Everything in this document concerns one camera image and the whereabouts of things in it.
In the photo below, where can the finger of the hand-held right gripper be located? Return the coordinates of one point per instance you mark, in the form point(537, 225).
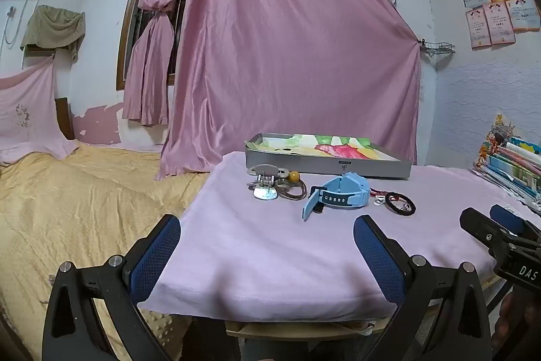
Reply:
point(479, 228)
point(509, 217)

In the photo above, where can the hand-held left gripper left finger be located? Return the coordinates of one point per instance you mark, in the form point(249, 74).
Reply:
point(156, 255)

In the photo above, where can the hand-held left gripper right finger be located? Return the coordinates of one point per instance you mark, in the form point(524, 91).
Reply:
point(380, 255)

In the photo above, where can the light blue wrist watch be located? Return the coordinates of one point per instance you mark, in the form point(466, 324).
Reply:
point(344, 187)

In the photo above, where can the grey metal tray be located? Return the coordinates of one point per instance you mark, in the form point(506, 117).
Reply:
point(321, 170)

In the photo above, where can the grey metal hair clip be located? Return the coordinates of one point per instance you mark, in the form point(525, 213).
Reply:
point(264, 168)

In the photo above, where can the person's right hand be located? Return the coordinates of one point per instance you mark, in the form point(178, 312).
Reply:
point(522, 323)

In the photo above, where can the stack of colourful books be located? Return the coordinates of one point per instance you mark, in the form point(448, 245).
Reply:
point(513, 170)

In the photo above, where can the yellow blanket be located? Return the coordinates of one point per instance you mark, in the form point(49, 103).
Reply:
point(84, 204)

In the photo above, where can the pink tablecloth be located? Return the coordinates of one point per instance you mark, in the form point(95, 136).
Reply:
point(270, 255)

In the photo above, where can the colourful printed cloth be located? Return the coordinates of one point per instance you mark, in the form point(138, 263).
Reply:
point(338, 149)

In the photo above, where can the dark wooden headboard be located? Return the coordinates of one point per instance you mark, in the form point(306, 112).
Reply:
point(64, 118)

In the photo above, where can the tied pink curtain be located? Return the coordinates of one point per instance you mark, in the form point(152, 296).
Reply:
point(148, 65)

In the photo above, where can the pink flowered sheet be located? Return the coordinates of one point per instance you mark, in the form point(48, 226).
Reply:
point(29, 111)

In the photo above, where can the large pink curtain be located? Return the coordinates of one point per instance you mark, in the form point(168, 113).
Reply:
point(287, 48)

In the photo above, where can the olive towel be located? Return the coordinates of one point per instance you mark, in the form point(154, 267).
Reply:
point(53, 27)

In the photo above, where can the brown window frame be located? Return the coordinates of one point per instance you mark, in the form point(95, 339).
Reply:
point(121, 60)

